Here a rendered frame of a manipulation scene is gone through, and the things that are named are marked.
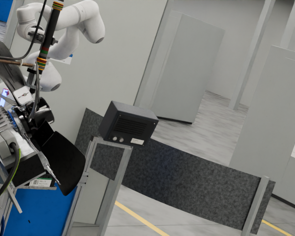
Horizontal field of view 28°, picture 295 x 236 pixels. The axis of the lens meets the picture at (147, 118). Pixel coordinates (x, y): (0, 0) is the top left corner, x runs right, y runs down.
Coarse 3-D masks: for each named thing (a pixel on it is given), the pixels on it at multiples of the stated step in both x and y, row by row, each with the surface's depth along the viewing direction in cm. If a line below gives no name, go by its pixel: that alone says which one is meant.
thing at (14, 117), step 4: (8, 112) 236; (12, 112) 231; (12, 116) 231; (16, 116) 232; (16, 120) 230; (16, 124) 231; (20, 124) 230; (16, 128) 237; (20, 128) 230; (20, 132) 233; (24, 132) 234
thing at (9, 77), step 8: (0, 48) 238; (8, 56) 240; (0, 64) 232; (8, 64) 236; (0, 72) 230; (8, 72) 234; (16, 72) 238; (8, 80) 233; (16, 80) 236; (24, 80) 241; (8, 88) 231; (16, 88) 234
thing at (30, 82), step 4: (28, 68) 240; (32, 68) 239; (32, 72) 239; (36, 72) 240; (28, 76) 242; (32, 76) 241; (36, 76) 242; (28, 80) 242; (32, 80) 241; (28, 84) 242; (32, 84) 241; (40, 88) 244
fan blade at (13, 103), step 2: (0, 94) 262; (0, 96) 255; (2, 96) 257; (4, 96) 260; (2, 98) 254; (4, 98) 254; (6, 98) 256; (8, 98) 261; (6, 100) 252; (8, 100) 253; (10, 100) 256; (12, 100) 260; (8, 102) 250; (10, 102) 250; (12, 102) 252; (14, 102) 254; (12, 104) 247; (14, 104) 247; (16, 104) 248; (20, 106) 248; (22, 106) 249
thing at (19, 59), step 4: (44, 0) 232; (44, 4) 232; (40, 16) 233; (40, 20) 233; (36, 28) 233; (36, 32) 233; (32, 40) 234; (32, 44) 234; (28, 52) 233; (0, 56) 220; (24, 56) 232; (20, 60) 231
